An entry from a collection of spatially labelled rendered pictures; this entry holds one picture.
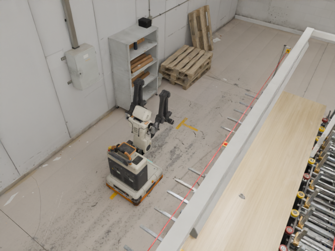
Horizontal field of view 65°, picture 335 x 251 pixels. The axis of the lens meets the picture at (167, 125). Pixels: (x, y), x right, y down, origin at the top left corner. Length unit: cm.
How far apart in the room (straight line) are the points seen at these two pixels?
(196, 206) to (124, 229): 275
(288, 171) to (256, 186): 51
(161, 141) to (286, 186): 234
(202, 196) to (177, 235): 22
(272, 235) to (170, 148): 239
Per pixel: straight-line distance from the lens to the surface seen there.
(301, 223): 337
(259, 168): 357
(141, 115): 336
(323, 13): 982
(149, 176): 401
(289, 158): 385
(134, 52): 493
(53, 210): 429
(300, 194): 353
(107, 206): 412
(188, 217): 121
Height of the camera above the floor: 353
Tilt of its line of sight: 43 degrees down
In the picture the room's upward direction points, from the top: 3 degrees clockwise
